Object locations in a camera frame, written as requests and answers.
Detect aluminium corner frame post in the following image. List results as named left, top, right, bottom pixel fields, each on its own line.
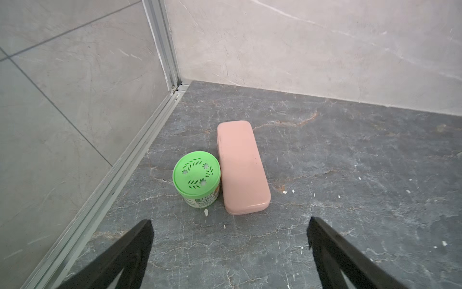
left=142, top=0, right=191, bottom=93

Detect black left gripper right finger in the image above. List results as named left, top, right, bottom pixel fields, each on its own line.
left=307, top=217, right=405, bottom=289

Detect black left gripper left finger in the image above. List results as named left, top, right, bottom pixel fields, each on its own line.
left=59, top=219, right=154, bottom=289

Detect pink rectangular case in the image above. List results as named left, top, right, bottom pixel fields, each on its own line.
left=217, top=120, right=271, bottom=216

